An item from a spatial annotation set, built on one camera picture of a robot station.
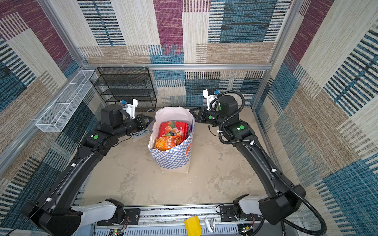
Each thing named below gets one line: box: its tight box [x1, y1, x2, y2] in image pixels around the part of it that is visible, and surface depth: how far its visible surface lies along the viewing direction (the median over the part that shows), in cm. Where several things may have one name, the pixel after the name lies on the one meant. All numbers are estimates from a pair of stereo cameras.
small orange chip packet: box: [154, 135, 182, 151], surface depth 75 cm
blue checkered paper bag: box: [148, 107, 195, 174], surface depth 76 cm
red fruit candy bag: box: [158, 120, 188, 144], surface depth 84 cm
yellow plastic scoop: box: [184, 215, 202, 236], surface depth 71 cm
